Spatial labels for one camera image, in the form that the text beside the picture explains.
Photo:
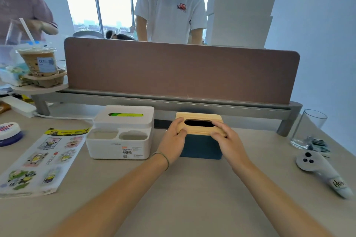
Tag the white power strip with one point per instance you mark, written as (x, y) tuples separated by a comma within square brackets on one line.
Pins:
[(19, 107)]

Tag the person's right forearm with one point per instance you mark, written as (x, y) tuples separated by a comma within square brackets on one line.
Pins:
[(275, 203)]

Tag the round blue white tin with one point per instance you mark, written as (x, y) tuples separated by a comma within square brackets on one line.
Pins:
[(9, 132)]

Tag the person's right hand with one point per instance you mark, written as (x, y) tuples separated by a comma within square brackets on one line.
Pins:
[(232, 148)]

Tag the clear plastic bag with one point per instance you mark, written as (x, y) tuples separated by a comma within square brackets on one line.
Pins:
[(11, 64)]

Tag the white handheld controller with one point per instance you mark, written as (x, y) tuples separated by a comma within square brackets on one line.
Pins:
[(317, 166)]

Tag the person's left forearm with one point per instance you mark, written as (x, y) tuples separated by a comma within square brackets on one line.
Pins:
[(119, 198)]

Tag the stack of white boxes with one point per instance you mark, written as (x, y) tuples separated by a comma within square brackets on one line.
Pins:
[(240, 9)]

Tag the pile of binder clips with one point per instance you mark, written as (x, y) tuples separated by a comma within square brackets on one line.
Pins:
[(319, 146)]

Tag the clear drinking glass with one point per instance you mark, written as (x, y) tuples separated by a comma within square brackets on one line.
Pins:
[(307, 127)]

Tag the cardboard cup carrier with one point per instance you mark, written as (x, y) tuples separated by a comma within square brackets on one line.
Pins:
[(47, 80)]

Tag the person's left hand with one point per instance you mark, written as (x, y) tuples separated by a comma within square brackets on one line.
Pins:
[(169, 145)]

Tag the plastic milk tea cup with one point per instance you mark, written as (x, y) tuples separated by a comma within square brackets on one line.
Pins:
[(39, 61)]

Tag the cartoon sticker sheet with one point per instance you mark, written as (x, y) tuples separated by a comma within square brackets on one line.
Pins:
[(41, 161)]

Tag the blue tissue box base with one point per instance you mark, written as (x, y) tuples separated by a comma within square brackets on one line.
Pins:
[(200, 146)]

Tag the wooden tissue box lid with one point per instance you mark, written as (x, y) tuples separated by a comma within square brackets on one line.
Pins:
[(199, 131)]

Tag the grey office chair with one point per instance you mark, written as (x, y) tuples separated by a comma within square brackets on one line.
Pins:
[(87, 34)]

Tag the person's left thumb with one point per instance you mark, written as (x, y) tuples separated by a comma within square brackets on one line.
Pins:
[(176, 123)]

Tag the white drinking straw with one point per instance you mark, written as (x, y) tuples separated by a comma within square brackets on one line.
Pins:
[(27, 31)]

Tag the brown desk divider panel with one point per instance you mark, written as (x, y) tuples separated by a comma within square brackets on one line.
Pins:
[(180, 70)]

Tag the white desk organizer tissue box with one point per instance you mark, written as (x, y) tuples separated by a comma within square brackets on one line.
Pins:
[(122, 145)]

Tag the grey desk riser shelf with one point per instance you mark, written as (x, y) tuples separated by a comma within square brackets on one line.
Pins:
[(172, 106)]

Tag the person's right thumb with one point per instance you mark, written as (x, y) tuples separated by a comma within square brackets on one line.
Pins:
[(221, 126)]

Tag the green tissue pack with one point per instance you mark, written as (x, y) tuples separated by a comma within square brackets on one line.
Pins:
[(118, 114)]

